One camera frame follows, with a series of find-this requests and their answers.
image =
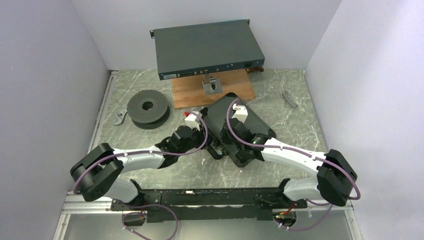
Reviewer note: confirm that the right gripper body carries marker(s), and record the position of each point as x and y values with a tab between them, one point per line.
226	140

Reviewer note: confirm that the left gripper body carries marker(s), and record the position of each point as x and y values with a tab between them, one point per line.
196	141

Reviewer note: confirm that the black poker set case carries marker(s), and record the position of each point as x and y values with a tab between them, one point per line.
214	116

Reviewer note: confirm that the black perforated filament spool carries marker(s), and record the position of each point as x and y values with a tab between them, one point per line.
148	109

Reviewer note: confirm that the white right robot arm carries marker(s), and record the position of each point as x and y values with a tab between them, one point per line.
331	178

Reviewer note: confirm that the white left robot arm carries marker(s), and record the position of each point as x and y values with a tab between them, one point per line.
97	174

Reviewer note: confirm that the wooden base board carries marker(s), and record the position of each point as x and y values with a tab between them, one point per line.
189	92

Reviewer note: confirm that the grey metal channel piece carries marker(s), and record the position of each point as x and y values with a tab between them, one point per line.
287	97

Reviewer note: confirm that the brown pipe valve fitting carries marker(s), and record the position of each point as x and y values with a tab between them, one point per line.
255	69

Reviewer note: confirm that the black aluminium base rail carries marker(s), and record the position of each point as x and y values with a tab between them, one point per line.
258	203

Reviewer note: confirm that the grey metal stand bracket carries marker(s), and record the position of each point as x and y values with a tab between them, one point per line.
211	85

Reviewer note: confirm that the red handled adjustable wrench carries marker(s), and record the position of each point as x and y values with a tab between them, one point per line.
120	118

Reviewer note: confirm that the dark teal network switch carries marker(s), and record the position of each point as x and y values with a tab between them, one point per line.
207	48

